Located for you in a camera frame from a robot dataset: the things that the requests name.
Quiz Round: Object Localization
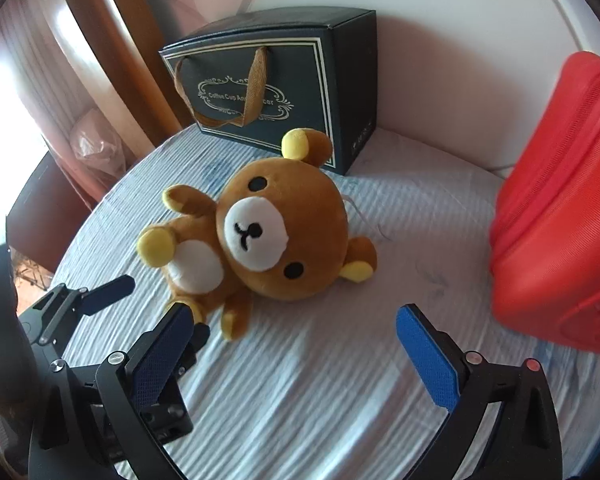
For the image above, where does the red hard-shell carry case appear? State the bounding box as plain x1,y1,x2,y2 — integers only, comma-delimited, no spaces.
489,51,600,356

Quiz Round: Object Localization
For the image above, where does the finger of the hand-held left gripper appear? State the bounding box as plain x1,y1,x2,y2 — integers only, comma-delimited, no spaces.
177,322,212,381
77,275,136,317

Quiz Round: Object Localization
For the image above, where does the pink plastic bag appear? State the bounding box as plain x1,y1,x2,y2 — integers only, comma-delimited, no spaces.
70,110,126,176

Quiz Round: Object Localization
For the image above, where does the pink curtain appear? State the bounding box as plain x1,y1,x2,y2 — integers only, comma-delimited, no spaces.
0,0,106,246

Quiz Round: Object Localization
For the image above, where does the black gift box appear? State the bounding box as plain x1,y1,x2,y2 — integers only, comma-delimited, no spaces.
159,6,378,177

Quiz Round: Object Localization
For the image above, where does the dark wooden nightstand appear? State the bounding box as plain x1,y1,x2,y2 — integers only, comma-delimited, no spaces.
5,152,101,273

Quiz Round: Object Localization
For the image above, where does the wooden headboard frame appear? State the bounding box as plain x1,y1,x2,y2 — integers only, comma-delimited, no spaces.
50,0,191,201

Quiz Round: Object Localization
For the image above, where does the brown bear plush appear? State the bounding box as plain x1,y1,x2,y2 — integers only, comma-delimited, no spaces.
136,129,378,342

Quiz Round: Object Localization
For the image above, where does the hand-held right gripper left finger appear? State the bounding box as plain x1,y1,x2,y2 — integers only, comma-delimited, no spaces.
27,302,196,480

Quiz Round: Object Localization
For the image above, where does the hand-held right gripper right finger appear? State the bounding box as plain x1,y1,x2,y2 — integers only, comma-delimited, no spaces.
396,302,563,480

